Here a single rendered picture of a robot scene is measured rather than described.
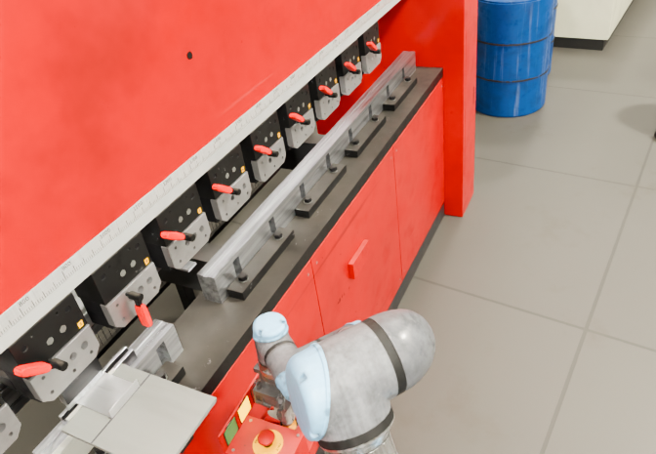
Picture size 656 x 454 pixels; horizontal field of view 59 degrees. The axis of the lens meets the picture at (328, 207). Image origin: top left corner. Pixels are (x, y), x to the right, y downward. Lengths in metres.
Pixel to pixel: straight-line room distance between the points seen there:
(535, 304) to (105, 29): 2.20
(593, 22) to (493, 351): 3.53
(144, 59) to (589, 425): 1.96
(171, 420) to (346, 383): 0.55
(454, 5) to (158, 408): 2.13
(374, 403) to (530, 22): 3.52
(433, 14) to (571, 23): 2.83
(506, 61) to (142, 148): 3.22
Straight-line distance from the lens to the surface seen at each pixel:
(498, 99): 4.30
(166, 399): 1.30
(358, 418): 0.81
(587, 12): 5.48
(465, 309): 2.77
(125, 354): 1.43
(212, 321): 1.61
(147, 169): 1.31
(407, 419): 2.39
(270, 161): 1.70
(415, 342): 0.83
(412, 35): 2.90
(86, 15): 1.18
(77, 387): 1.36
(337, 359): 0.80
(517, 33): 4.12
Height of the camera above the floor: 1.96
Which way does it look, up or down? 34 degrees down
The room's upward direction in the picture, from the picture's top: 9 degrees counter-clockwise
